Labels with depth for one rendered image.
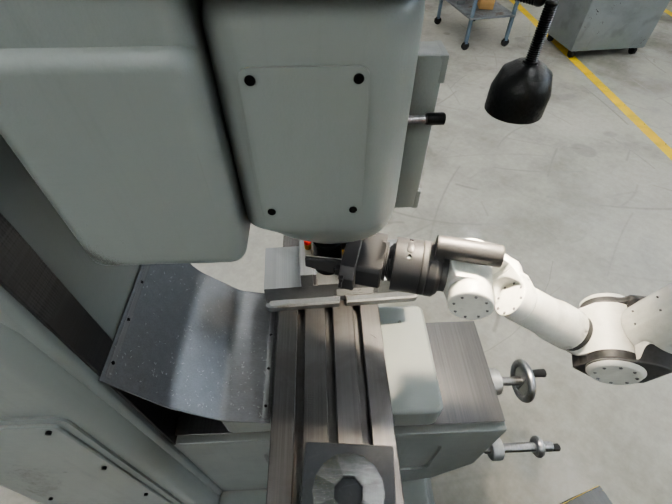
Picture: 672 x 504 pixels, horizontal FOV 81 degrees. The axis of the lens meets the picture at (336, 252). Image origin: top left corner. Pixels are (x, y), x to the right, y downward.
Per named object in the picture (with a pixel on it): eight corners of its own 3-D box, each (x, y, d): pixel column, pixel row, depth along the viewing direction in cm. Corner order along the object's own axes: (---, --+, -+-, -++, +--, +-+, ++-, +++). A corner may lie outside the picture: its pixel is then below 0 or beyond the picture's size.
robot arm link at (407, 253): (354, 208, 65) (426, 219, 63) (352, 247, 72) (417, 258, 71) (337, 265, 57) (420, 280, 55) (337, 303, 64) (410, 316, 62)
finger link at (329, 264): (305, 252, 63) (343, 258, 62) (306, 265, 65) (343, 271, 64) (302, 259, 62) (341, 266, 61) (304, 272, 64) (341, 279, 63)
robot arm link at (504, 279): (441, 252, 67) (503, 286, 70) (439, 292, 61) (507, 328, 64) (466, 229, 62) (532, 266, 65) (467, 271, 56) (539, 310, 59)
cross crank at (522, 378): (523, 369, 118) (538, 350, 109) (538, 409, 110) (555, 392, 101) (470, 371, 117) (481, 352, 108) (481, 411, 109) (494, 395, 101)
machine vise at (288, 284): (405, 252, 101) (411, 222, 92) (418, 300, 91) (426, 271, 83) (268, 261, 99) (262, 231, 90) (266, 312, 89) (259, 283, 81)
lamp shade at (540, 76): (553, 111, 50) (575, 61, 46) (521, 131, 47) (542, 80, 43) (505, 90, 54) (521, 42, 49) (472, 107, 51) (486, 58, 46)
